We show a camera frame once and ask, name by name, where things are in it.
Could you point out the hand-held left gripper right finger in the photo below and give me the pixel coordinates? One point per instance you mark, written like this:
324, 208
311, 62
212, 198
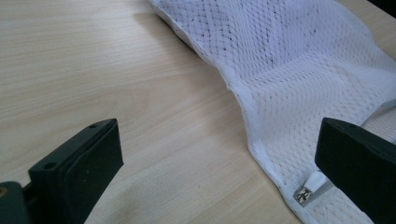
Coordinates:
361, 161

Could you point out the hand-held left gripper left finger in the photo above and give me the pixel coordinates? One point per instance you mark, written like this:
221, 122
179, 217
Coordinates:
77, 174

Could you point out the white mesh laundry bag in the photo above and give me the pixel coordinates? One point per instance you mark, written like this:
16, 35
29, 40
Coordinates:
280, 77

